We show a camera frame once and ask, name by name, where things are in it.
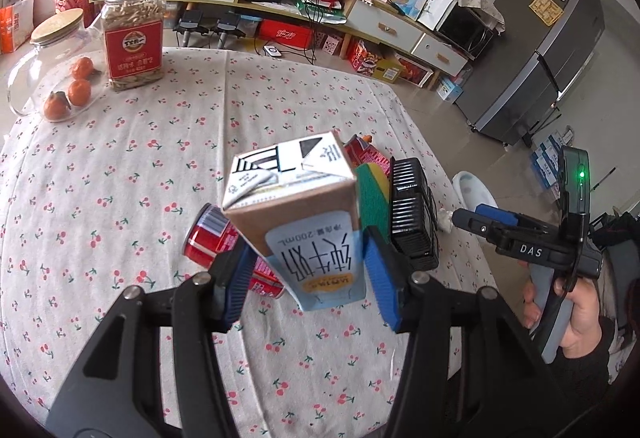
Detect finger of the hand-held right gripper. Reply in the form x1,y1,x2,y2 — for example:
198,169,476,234
475,204,566,243
452,209,576,271

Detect red wrapper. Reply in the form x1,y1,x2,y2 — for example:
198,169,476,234
342,134,392,176

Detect red flat carton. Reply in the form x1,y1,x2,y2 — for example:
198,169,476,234
257,19,316,49

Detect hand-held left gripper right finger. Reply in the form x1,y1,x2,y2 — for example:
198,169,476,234
364,225,581,438

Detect person's right hand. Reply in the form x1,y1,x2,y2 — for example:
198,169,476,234
521,275,603,361

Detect orange fruits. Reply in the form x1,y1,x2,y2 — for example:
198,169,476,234
42,68,108,125

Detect red gift box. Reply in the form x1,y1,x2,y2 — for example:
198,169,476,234
395,52,435,88

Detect cherry print tablecloth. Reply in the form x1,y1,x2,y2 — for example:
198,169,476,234
0,46,493,438

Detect clear jar red label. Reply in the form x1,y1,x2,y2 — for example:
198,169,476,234
102,0,167,92

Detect wooden white drawer cabinet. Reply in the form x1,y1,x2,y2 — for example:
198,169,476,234
160,0,473,91

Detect red snack box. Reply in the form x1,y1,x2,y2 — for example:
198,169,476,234
346,39,383,76

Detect black plastic tray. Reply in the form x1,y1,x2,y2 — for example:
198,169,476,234
387,158,441,271

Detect yellow cardboard box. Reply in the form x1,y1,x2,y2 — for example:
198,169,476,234
370,55,406,83

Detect red drink can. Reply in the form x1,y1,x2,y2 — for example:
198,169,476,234
182,204,287,299

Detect tangerine with leaf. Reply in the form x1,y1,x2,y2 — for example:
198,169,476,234
43,91,70,121

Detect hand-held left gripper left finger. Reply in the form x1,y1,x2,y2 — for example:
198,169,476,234
47,238,261,438

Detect brown white milk carton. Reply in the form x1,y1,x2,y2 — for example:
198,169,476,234
221,130,368,312

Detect black microwave oven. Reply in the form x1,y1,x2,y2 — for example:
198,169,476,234
436,2,496,61

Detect blue white box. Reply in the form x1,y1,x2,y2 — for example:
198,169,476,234
437,76,463,102

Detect white paper bag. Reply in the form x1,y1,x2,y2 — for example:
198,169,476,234
417,0,458,31

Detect orange white bag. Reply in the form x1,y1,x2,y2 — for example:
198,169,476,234
0,0,36,54

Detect green yellow sponge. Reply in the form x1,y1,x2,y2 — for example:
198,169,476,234
356,162,393,231

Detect white trash bin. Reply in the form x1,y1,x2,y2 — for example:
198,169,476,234
451,170,501,223

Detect yellow paper note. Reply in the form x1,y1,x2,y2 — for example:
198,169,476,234
529,0,564,28

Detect stack of blue white boxes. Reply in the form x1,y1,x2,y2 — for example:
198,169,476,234
530,130,576,199

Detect grey refrigerator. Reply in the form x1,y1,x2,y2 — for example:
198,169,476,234
454,0,601,149

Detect black device grey handle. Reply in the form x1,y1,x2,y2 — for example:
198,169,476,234
215,12,247,49
177,9,208,48

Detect glass teapot wooden lid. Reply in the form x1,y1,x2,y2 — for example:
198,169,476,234
7,8,108,119

